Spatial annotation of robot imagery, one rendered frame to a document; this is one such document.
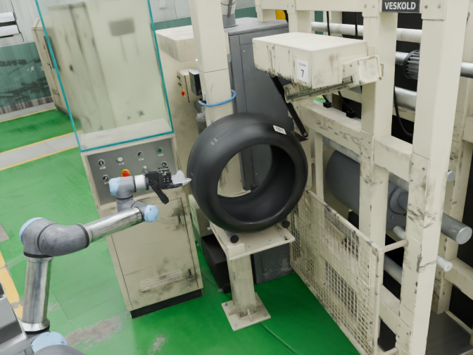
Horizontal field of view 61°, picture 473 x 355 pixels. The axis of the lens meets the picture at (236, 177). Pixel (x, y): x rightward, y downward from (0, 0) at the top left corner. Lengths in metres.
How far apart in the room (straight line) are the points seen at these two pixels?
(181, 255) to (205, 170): 1.14
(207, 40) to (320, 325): 1.87
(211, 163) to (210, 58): 0.57
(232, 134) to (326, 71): 0.49
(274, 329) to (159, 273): 0.85
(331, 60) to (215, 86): 0.70
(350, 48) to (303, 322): 1.81
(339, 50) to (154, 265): 1.86
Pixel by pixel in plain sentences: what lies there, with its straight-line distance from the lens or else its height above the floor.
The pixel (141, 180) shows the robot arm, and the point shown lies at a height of 1.30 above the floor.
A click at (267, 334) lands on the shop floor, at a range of 2.77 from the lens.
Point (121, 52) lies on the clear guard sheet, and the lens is 2.36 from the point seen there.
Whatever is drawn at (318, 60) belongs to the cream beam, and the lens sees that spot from 1.60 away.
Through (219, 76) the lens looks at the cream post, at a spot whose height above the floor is 1.62.
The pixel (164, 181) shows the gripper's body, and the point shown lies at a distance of 1.85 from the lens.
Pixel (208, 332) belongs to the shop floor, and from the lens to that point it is 2.84.
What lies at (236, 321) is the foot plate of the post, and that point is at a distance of 2.86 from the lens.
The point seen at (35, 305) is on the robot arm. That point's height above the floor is 1.04.
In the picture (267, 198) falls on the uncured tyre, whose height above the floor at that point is 0.95.
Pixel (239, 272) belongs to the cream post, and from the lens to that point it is 2.63.
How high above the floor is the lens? 2.02
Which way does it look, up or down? 25 degrees down
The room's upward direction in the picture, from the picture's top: 7 degrees counter-clockwise
